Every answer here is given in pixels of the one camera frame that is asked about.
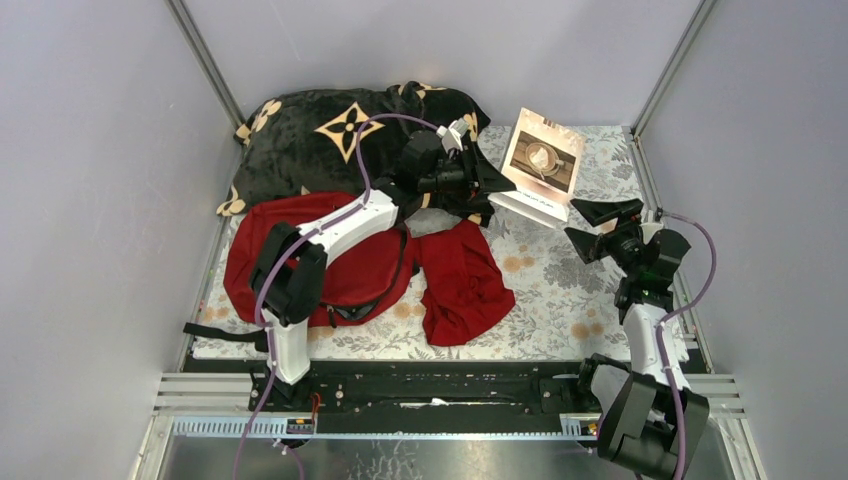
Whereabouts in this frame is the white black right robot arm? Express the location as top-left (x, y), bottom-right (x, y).
top-left (565, 199), bottom-right (710, 479)

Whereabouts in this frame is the white beige cover book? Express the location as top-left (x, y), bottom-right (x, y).
top-left (489, 108), bottom-right (587, 228)

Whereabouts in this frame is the floral patterned table mat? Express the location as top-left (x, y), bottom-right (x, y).
top-left (189, 126), bottom-right (643, 361)

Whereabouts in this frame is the black floral plush blanket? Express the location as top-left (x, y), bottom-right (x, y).
top-left (216, 80), bottom-right (491, 217)

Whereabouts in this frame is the red student backpack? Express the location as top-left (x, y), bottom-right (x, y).
top-left (223, 192), bottom-right (420, 328)

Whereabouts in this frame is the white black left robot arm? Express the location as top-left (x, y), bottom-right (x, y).
top-left (249, 118), bottom-right (516, 411)

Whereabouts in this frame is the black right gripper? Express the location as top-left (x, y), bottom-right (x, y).
top-left (563, 198), bottom-right (644, 279)

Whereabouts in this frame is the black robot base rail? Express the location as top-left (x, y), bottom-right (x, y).
top-left (248, 360), bottom-right (601, 434)

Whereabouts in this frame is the red cloth garment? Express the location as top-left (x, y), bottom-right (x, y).
top-left (418, 220), bottom-right (516, 347)

